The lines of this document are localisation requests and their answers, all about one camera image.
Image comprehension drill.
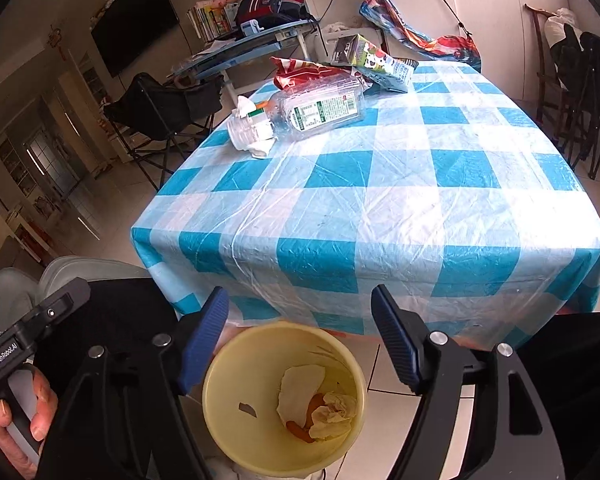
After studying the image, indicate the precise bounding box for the orange peel long piece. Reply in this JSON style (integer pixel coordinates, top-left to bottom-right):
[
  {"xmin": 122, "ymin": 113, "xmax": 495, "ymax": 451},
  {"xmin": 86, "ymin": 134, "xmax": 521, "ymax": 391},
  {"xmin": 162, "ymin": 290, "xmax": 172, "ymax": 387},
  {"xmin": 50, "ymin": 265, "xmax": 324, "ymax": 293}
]
[{"xmin": 285, "ymin": 393, "xmax": 325, "ymax": 443}]

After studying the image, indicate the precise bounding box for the paper wrapper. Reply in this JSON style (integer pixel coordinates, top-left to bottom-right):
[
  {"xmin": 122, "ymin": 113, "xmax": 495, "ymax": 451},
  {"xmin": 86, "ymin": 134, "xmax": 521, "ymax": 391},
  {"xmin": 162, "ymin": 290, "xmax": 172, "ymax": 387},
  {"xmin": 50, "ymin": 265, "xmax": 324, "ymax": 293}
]
[{"xmin": 310, "ymin": 392, "xmax": 358, "ymax": 441}]

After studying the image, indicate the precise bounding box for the white tissue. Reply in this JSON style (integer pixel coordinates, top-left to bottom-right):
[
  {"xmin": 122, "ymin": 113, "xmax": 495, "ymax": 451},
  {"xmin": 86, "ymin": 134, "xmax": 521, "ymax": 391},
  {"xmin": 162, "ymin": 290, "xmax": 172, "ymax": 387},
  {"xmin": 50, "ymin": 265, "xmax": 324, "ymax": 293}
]
[{"xmin": 227, "ymin": 96, "xmax": 276, "ymax": 159}]

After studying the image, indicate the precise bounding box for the clear plastic bottle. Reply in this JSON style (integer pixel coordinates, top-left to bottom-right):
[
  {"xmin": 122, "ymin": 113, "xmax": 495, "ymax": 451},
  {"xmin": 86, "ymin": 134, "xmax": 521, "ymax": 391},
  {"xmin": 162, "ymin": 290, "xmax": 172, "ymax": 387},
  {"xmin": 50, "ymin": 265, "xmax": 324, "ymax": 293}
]
[{"xmin": 226, "ymin": 79, "xmax": 366, "ymax": 152}]

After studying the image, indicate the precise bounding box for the red snack bag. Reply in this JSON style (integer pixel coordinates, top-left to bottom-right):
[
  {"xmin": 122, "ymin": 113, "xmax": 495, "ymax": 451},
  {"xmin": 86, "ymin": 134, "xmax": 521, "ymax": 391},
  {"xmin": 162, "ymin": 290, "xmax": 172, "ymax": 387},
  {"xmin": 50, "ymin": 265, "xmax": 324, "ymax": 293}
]
[{"xmin": 271, "ymin": 56, "xmax": 370, "ymax": 96}]

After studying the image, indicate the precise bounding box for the milk carton with cow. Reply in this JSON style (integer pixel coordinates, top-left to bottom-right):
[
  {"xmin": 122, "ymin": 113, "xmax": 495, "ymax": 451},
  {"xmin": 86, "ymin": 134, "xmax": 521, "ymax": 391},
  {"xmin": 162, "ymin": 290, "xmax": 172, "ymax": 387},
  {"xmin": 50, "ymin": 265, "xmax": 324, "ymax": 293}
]
[{"xmin": 330, "ymin": 34, "xmax": 419, "ymax": 92}]

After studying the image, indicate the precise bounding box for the yellow plastic trash bucket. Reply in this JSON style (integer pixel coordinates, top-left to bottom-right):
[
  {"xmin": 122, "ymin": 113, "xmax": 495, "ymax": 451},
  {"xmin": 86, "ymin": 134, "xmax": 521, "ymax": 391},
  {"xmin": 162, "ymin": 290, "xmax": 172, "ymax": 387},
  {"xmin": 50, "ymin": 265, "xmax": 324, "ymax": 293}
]
[{"xmin": 201, "ymin": 322, "xmax": 366, "ymax": 479}]

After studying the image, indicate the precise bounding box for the person's left hand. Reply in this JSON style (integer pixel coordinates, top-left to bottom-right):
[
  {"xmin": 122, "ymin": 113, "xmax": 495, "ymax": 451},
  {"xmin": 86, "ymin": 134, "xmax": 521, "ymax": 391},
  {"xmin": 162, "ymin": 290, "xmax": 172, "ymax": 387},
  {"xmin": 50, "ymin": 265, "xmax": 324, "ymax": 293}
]
[{"xmin": 0, "ymin": 364, "xmax": 60, "ymax": 480}]

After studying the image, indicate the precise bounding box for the black trousers leg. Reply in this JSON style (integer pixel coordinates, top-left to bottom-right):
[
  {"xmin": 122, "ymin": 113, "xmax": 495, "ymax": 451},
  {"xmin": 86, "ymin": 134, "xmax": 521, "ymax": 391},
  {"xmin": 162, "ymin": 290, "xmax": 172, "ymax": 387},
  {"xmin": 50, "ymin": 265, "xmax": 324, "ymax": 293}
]
[{"xmin": 34, "ymin": 278, "xmax": 211, "ymax": 479}]

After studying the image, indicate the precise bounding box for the blue white checkered tablecloth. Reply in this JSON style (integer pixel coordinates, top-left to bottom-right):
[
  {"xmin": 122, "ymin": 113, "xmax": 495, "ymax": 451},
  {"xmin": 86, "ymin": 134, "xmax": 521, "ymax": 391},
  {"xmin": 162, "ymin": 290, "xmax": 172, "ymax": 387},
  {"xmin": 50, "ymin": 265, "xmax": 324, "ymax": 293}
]
[{"xmin": 131, "ymin": 62, "xmax": 600, "ymax": 349}]

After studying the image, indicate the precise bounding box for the black folding camping chair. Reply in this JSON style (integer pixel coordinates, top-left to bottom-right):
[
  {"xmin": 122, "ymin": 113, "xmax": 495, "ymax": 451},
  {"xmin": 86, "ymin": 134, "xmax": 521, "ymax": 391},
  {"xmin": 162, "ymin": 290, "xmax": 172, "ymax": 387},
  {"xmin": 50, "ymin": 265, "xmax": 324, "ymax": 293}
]
[{"xmin": 102, "ymin": 73, "xmax": 224, "ymax": 190}]

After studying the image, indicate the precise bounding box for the blue white study desk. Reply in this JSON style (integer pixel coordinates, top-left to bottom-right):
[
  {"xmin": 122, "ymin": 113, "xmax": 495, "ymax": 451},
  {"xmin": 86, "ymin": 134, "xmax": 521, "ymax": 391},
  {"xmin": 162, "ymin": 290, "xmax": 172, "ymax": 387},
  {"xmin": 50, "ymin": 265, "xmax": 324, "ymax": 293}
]
[{"xmin": 169, "ymin": 20, "xmax": 317, "ymax": 104}]

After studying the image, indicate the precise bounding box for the small blue device on desk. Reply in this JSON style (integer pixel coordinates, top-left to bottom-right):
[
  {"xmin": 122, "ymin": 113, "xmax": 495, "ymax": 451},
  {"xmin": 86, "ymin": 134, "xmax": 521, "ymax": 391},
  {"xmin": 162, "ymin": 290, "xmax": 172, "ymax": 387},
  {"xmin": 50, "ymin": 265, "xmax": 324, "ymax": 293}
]
[{"xmin": 240, "ymin": 20, "xmax": 264, "ymax": 37}]

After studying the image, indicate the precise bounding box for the row of books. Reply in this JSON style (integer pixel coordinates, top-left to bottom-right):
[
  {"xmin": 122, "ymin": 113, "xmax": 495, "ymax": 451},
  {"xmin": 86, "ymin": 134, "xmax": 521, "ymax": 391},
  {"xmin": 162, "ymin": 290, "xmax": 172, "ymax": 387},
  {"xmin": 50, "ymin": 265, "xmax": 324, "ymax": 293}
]
[{"xmin": 186, "ymin": 0, "xmax": 240, "ymax": 42}]

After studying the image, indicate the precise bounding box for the wooden chair with black clothes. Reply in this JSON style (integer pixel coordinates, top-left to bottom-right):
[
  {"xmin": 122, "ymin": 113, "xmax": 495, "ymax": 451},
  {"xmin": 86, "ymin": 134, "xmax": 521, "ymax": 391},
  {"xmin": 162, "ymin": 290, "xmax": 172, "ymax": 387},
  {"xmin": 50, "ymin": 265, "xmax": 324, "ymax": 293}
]
[{"xmin": 524, "ymin": 4, "xmax": 600, "ymax": 180}]

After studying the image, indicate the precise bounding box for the colourful hanging bag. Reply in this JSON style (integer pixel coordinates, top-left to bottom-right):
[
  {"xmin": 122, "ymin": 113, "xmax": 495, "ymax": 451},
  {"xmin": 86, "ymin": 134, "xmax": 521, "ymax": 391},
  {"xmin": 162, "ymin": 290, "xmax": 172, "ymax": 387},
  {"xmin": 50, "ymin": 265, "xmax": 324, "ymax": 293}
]
[{"xmin": 357, "ymin": 0, "xmax": 484, "ymax": 73}]

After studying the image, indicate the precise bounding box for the dark blue red backpack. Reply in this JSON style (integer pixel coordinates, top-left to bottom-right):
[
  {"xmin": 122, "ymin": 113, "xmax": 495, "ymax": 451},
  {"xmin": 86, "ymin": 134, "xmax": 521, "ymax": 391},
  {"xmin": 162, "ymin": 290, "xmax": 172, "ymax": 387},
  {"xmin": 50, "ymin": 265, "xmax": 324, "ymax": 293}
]
[{"xmin": 236, "ymin": 0, "xmax": 310, "ymax": 29}]

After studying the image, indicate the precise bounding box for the white bag on chair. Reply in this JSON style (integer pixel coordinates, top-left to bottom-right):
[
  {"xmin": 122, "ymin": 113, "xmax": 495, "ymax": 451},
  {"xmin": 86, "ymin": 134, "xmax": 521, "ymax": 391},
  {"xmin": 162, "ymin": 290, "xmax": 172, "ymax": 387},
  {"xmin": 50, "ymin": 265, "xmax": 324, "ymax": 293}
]
[{"xmin": 544, "ymin": 8, "xmax": 582, "ymax": 48}]

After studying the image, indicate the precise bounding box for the black wall television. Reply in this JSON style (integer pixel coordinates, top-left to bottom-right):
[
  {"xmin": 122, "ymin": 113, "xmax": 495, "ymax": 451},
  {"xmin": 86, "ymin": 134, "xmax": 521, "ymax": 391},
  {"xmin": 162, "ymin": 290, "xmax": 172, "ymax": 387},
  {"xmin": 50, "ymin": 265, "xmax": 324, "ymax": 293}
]
[{"xmin": 91, "ymin": 0, "xmax": 178, "ymax": 77}]

